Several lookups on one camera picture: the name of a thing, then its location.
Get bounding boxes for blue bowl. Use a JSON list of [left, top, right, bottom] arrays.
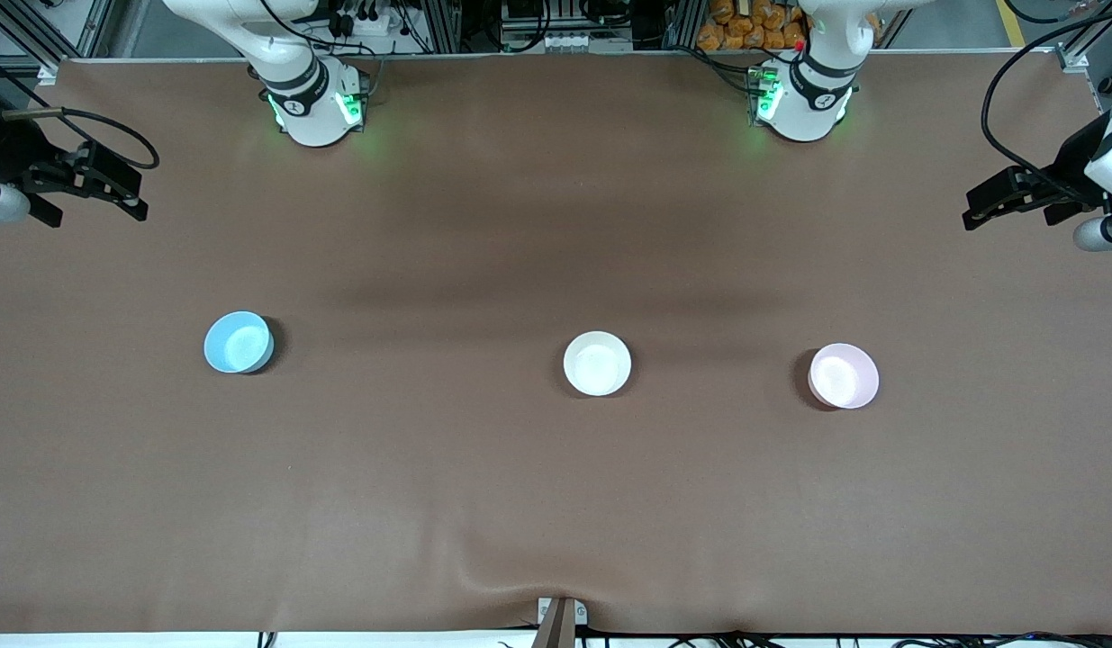
[[203, 310, 276, 375]]

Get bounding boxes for pink bowl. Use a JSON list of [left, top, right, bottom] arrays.
[[808, 342, 881, 410]]

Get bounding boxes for white bowl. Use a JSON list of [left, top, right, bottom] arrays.
[[563, 330, 633, 398]]

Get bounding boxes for white power strip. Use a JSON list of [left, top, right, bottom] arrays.
[[325, 0, 405, 39]]

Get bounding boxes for bag of orange buns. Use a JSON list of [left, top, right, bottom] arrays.
[[696, 0, 881, 53]]

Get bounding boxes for white connector block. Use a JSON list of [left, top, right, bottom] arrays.
[[500, 31, 603, 53]]

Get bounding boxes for brown table cloth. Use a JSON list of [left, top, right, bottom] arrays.
[[0, 49, 1112, 636]]

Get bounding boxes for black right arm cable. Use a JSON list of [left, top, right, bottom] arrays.
[[0, 106, 160, 171]]

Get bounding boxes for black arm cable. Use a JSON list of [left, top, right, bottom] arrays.
[[981, 4, 1112, 194], [0, 106, 160, 171]]

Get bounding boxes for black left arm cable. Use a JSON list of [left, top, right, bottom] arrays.
[[981, 4, 1112, 194]]

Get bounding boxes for aluminium frame post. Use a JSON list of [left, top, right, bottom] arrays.
[[420, 0, 466, 53]]

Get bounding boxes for metal mount bracket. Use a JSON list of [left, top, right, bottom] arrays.
[[537, 596, 589, 648]]

